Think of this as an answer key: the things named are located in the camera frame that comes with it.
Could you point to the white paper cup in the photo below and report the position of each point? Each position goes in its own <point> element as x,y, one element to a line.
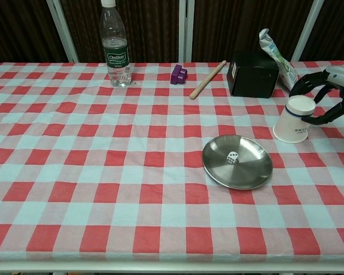
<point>291,123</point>

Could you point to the white die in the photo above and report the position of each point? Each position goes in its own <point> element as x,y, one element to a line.
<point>232,157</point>

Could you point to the white green snack bag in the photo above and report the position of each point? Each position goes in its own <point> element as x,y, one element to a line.
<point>278,60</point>

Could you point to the black cardboard box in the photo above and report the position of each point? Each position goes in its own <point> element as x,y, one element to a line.
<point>253,76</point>

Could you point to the wooden stick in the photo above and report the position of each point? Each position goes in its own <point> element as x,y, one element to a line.
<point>207,80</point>

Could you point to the purple plastic block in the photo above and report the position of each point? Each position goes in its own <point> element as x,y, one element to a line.
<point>178,75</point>

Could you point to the clear plastic water bottle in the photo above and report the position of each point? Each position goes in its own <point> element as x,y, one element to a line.
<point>116,57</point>

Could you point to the red white checked tablecloth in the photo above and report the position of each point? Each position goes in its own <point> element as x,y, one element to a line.
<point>103,172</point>

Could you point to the white partition post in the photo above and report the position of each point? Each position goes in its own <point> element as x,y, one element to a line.
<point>186,28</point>
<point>307,28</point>
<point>63,31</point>

